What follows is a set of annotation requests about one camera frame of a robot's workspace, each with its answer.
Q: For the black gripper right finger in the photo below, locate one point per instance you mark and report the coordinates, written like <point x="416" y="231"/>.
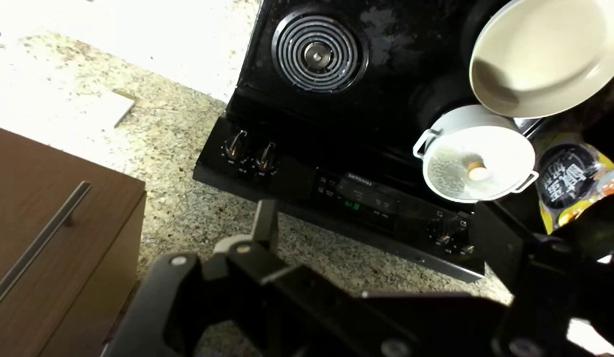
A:
<point x="550" y="276"/>

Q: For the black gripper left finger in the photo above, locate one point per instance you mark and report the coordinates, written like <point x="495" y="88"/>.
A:
<point x="293" y="312"/>

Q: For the black electric stove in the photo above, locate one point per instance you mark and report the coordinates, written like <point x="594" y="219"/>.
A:
<point x="327" y="106"/>

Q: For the yellow black snack bag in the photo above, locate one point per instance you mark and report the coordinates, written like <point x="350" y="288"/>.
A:
<point x="572" y="177"/>

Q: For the white lidded pot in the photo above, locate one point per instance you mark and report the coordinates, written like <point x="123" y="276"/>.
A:
<point x="473" y="155"/>

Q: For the brown right wall cabinet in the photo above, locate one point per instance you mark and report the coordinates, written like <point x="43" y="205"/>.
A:
<point x="67" y="249"/>

